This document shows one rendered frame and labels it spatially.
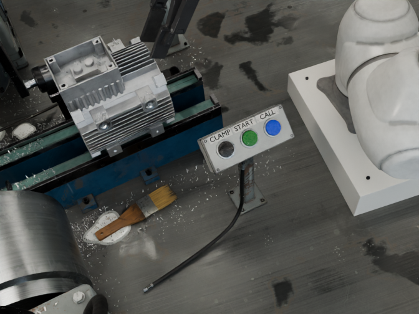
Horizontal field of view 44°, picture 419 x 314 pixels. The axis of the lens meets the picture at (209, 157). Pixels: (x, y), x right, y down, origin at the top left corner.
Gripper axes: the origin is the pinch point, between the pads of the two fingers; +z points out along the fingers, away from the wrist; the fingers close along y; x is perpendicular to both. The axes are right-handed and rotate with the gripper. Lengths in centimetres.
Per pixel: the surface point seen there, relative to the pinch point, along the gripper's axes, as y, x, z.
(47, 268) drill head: 31.1, -25.3, 21.6
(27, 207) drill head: 19.2, -25.2, 21.7
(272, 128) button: 21.3, 16.9, 4.3
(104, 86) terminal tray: -0.9, -6.6, 13.3
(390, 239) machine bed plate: 43, 46, 19
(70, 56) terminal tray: -10.5, -10.4, 13.6
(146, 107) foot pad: 3.5, 1.4, 15.0
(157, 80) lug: 0.6, 3.5, 10.4
